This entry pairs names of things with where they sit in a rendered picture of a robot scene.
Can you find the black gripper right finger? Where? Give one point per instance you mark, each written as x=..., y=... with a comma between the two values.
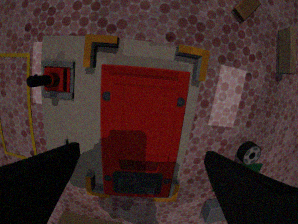
x=248, y=197

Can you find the black toy tyre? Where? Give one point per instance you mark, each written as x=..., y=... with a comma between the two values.
x=248, y=153

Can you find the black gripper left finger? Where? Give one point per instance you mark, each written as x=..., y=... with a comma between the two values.
x=30, y=188

